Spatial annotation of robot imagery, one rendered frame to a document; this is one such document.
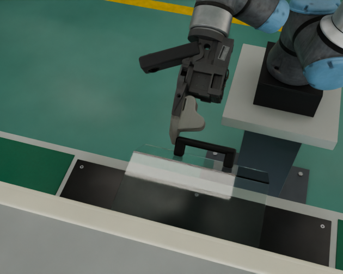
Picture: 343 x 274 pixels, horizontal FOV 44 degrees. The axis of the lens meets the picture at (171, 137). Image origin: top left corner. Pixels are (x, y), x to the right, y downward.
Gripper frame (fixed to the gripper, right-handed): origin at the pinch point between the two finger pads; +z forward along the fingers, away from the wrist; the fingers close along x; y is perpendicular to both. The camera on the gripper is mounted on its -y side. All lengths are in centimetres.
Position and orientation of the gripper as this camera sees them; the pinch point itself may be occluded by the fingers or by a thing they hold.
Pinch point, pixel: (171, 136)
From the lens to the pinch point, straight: 77.3
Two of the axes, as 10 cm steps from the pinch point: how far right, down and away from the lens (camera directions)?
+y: 9.6, 2.2, -1.6
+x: 1.3, 1.1, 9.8
